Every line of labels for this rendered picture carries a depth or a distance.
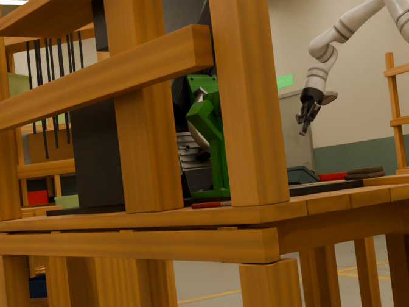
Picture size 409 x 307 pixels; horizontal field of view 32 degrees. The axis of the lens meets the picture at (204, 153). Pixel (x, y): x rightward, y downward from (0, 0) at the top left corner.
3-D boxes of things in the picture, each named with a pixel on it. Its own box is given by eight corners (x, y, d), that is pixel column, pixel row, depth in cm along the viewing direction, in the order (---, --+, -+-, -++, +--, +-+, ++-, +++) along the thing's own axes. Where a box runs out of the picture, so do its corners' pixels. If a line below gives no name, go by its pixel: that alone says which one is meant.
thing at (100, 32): (132, 52, 217) (126, 3, 218) (164, 39, 204) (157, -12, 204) (95, 52, 209) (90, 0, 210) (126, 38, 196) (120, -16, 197)
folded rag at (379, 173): (370, 178, 195) (369, 167, 195) (343, 181, 200) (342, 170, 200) (386, 176, 203) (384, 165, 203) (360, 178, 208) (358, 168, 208)
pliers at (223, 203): (190, 209, 170) (190, 204, 170) (207, 206, 173) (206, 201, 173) (235, 206, 158) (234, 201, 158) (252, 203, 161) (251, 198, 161)
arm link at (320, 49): (302, 46, 250) (330, 16, 245) (321, 59, 254) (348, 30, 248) (307, 56, 244) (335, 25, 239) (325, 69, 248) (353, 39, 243)
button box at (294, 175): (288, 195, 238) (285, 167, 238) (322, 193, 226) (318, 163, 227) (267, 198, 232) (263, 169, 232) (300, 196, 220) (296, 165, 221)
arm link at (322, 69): (319, 90, 249) (301, 78, 245) (328, 53, 255) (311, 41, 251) (334, 85, 243) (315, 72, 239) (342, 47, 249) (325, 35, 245)
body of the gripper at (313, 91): (297, 91, 244) (291, 114, 241) (310, 82, 237) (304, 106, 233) (315, 100, 246) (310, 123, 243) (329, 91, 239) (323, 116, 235)
